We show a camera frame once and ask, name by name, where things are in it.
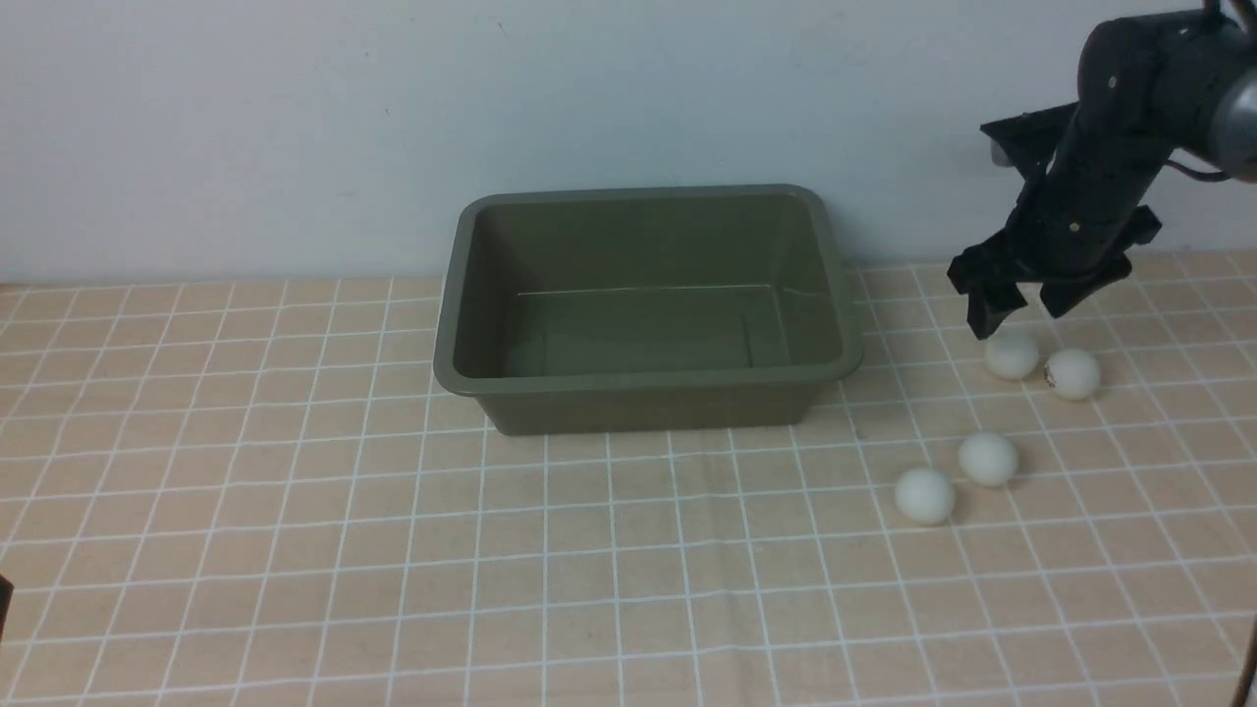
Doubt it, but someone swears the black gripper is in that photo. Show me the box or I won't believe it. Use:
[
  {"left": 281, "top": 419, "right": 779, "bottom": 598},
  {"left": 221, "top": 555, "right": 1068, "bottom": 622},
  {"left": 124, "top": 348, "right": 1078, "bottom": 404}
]
[{"left": 948, "top": 127, "right": 1163, "bottom": 341}]

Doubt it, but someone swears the white ball with mark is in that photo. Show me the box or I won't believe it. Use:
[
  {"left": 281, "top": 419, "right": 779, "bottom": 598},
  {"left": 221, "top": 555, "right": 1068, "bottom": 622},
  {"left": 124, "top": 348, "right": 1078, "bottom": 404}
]
[{"left": 1043, "top": 348, "right": 1102, "bottom": 403}]

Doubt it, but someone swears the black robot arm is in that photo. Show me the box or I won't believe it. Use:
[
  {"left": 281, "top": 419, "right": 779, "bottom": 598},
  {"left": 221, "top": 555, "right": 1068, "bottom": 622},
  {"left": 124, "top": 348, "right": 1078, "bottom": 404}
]
[{"left": 947, "top": 1, "right": 1256, "bottom": 340}]

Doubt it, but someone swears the olive green plastic bin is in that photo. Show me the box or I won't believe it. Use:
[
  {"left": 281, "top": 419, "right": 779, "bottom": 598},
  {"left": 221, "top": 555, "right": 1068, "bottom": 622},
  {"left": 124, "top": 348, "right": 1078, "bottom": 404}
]
[{"left": 432, "top": 184, "right": 865, "bottom": 437}]

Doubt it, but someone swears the pink checkered tablecloth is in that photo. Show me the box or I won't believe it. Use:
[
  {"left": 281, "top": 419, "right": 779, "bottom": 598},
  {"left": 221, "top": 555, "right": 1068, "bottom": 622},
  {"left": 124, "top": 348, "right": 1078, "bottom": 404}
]
[{"left": 1, "top": 253, "right": 1256, "bottom": 706}]

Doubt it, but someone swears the black object at left edge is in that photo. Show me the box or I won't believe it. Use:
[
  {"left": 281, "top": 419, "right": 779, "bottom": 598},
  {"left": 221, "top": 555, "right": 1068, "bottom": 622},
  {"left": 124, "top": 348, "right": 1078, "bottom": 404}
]
[{"left": 0, "top": 574, "right": 15, "bottom": 638}]

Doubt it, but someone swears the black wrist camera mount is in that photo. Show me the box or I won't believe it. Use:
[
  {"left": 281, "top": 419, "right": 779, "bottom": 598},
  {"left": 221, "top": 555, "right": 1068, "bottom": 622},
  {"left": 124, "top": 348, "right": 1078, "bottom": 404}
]
[{"left": 979, "top": 102, "right": 1077, "bottom": 179}]

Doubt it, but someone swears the black cable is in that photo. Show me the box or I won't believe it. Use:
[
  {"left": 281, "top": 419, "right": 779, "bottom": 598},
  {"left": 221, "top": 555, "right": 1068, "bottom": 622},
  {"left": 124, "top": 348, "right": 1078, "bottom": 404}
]
[{"left": 1164, "top": 157, "right": 1233, "bottom": 184}]

